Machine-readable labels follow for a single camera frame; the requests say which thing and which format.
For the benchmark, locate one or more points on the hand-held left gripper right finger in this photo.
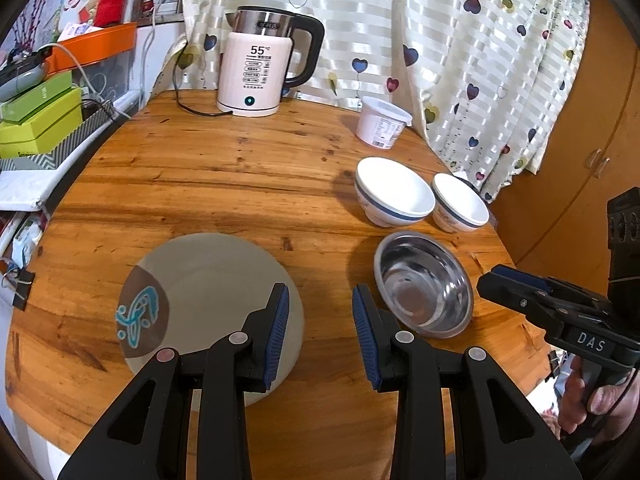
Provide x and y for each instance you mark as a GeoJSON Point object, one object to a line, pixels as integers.
{"type": "Point", "coordinates": [365, 340]}

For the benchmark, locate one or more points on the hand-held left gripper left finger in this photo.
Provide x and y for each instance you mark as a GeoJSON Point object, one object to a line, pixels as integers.
{"type": "Point", "coordinates": [276, 340]}

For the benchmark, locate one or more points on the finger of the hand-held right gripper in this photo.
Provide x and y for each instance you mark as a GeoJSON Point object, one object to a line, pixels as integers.
{"type": "Point", "coordinates": [520, 305]}
{"type": "Point", "coordinates": [525, 277]}

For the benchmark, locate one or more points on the stainless steel bowl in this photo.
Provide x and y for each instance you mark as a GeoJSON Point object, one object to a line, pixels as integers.
{"type": "Point", "coordinates": [425, 290]}

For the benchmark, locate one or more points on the small white blue-banded bowl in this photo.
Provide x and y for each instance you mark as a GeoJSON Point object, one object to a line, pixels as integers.
{"type": "Point", "coordinates": [460, 200]}

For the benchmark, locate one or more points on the large white blue-banded bowl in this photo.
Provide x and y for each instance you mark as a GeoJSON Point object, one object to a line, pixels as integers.
{"type": "Point", "coordinates": [395, 190]}

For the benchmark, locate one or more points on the person's right hand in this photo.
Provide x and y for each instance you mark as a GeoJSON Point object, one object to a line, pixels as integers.
{"type": "Point", "coordinates": [615, 405]}

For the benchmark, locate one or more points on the wooden cabinet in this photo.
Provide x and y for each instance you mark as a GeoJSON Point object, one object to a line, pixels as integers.
{"type": "Point", "coordinates": [575, 170]}

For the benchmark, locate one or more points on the white plastic tub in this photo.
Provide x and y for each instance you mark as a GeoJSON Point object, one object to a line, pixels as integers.
{"type": "Point", "coordinates": [382, 127]}

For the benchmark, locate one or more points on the black binder clip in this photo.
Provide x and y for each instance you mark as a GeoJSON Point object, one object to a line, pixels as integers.
{"type": "Point", "coordinates": [22, 290]}

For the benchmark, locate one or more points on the white electric kettle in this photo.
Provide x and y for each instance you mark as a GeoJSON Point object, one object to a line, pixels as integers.
{"type": "Point", "coordinates": [250, 75]}

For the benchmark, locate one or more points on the chevron-patterned box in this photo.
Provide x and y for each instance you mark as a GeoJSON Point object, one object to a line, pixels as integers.
{"type": "Point", "coordinates": [75, 142]}

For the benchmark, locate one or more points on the white shelf board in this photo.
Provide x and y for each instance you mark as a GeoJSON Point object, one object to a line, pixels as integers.
{"type": "Point", "coordinates": [20, 187]}

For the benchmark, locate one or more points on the lime green box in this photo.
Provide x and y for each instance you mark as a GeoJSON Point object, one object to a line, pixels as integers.
{"type": "Point", "coordinates": [40, 132]}

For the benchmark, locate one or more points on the heart-print striped curtain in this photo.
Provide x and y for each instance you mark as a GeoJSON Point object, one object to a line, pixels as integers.
{"type": "Point", "coordinates": [350, 10]}

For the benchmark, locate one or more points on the dark green box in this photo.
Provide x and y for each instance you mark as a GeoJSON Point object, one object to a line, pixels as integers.
{"type": "Point", "coordinates": [35, 95]}

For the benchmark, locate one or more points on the clear container with orange lid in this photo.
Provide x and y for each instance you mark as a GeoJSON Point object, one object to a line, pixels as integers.
{"type": "Point", "coordinates": [95, 42]}

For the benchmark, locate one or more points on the grey handheld device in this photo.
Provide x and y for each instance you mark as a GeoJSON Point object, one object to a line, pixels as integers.
{"type": "Point", "coordinates": [20, 77]}

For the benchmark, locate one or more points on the colourful cartoon package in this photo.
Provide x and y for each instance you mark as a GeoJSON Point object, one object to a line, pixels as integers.
{"type": "Point", "coordinates": [75, 5]}

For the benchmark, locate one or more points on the purple dried branches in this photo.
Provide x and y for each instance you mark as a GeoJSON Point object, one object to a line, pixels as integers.
{"type": "Point", "coordinates": [31, 25]}

